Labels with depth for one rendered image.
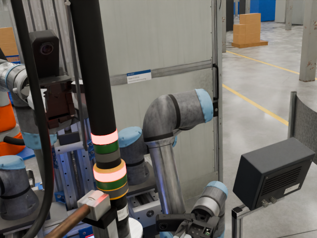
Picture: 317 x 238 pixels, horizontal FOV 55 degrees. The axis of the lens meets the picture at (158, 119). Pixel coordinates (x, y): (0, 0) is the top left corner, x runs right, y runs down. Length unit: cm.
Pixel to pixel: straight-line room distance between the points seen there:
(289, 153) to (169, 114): 49
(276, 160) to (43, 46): 86
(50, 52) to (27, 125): 24
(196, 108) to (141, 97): 147
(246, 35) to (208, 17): 1028
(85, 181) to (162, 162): 59
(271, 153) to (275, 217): 178
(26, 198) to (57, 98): 84
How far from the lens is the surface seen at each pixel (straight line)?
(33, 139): 75
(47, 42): 54
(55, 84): 54
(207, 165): 299
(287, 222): 290
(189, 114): 96
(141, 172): 138
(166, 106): 93
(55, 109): 55
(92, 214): 41
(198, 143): 282
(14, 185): 131
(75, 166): 143
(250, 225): 280
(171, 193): 97
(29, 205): 137
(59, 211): 149
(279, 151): 119
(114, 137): 40
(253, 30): 1298
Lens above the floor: 177
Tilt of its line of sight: 20 degrees down
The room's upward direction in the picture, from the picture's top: 5 degrees counter-clockwise
